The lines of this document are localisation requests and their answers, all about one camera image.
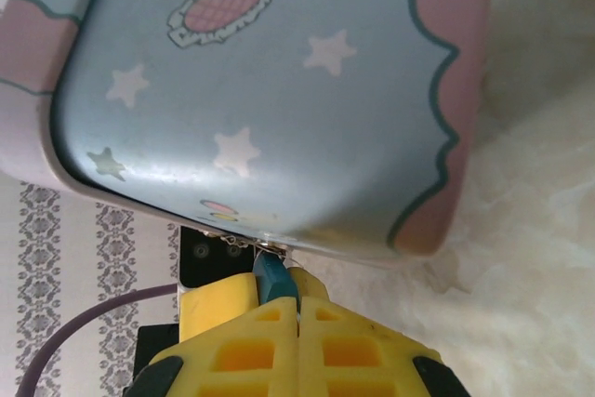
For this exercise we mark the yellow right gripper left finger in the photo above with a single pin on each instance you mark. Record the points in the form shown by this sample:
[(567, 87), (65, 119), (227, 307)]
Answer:
[(232, 360)]

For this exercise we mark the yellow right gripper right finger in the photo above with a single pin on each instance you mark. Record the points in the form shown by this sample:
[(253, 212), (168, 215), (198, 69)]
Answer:
[(367, 355)]

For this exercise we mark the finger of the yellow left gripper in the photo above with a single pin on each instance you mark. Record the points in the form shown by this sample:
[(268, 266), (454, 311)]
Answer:
[(216, 304)]

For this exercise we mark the blue pink tin box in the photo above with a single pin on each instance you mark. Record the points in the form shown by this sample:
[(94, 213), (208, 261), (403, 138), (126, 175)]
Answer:
[(279, 90)]

